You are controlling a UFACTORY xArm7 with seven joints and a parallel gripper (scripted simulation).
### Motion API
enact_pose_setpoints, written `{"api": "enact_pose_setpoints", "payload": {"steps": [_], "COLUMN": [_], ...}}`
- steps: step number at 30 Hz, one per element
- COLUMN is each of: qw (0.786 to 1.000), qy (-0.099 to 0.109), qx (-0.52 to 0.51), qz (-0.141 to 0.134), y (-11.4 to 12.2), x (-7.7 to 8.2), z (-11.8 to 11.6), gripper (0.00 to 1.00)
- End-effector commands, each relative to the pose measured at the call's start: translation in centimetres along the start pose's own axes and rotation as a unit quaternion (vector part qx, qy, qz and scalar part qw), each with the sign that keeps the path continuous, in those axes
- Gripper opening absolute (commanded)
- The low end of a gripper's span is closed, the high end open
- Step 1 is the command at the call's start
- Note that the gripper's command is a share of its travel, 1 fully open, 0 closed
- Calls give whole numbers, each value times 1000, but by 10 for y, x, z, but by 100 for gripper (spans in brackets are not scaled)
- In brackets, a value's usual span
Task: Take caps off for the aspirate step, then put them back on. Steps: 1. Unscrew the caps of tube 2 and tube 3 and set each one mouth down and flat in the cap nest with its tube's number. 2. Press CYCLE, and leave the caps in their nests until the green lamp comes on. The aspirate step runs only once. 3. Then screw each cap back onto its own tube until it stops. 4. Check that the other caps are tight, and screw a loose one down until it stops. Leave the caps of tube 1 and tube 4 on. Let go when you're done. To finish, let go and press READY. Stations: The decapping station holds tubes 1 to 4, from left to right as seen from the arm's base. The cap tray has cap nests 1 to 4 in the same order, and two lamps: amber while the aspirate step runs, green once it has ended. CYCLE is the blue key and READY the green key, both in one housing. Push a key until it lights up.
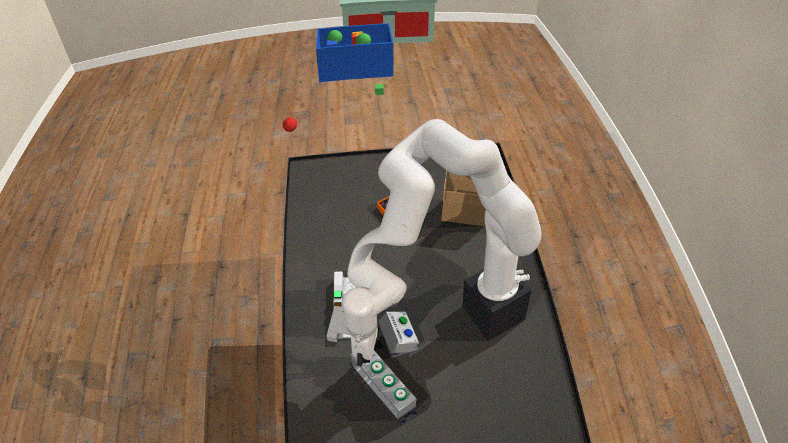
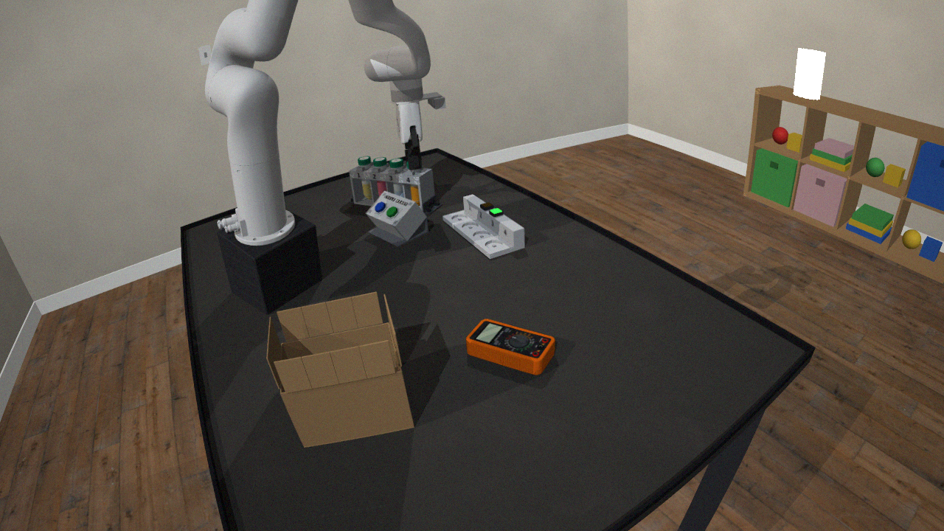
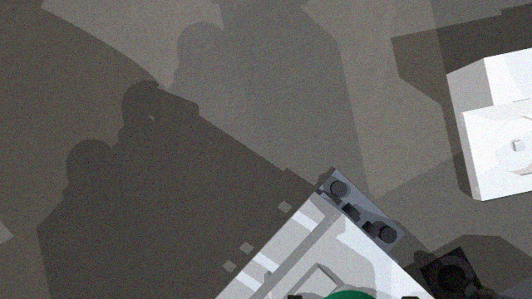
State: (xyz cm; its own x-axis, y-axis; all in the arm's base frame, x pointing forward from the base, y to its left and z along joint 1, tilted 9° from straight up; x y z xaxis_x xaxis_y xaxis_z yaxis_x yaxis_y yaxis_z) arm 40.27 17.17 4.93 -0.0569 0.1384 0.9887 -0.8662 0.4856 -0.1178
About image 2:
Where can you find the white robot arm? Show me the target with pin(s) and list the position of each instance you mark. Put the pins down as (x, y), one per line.
(249, 98)

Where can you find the brown cardboard box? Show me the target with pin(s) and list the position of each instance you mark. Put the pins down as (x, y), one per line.
(367, 398)

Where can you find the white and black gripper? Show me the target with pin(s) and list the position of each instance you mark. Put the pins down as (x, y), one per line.
(409, 122)

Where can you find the orange digital multimeter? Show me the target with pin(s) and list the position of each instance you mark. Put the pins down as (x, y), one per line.
(511, 346)

